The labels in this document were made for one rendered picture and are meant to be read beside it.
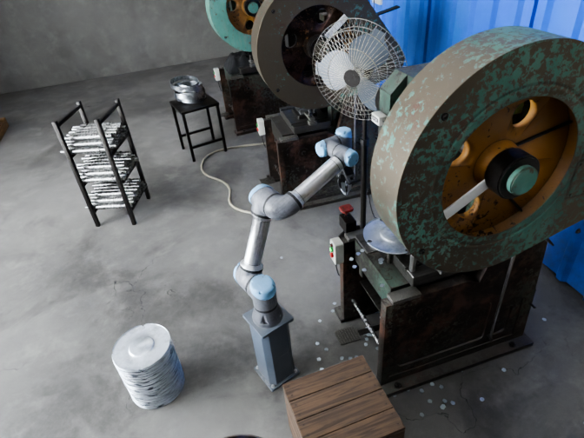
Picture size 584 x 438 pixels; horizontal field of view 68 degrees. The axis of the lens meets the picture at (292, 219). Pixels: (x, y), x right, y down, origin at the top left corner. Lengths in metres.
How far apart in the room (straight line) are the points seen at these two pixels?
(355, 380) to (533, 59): 1.43
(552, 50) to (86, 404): 2.60
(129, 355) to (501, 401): 1.87
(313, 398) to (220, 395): 0.67
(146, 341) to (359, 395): 1.10
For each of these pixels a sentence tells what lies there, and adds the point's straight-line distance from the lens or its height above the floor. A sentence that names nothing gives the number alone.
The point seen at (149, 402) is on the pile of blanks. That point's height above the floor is 0.05.
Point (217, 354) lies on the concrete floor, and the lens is 2.69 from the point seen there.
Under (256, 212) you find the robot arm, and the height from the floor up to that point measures 0.98.
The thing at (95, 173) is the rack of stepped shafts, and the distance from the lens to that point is 3.82.
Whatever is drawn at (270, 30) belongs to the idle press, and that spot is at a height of 1.47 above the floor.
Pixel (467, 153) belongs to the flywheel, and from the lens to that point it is 1.54.
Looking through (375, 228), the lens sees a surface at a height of 0.78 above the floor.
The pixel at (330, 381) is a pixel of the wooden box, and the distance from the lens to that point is 2.08.
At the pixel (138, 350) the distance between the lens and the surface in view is 2.41.
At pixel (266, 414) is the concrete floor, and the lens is 2.43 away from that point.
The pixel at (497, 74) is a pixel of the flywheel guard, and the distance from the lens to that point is 1.36.
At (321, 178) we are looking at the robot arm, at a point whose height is 1.11.
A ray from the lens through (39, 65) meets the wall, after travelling 8.42.
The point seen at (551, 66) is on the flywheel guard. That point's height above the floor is 1.66.
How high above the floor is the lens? 2.08
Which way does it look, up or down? 36 degrees down
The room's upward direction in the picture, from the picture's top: 6 degrees counter-clockwise
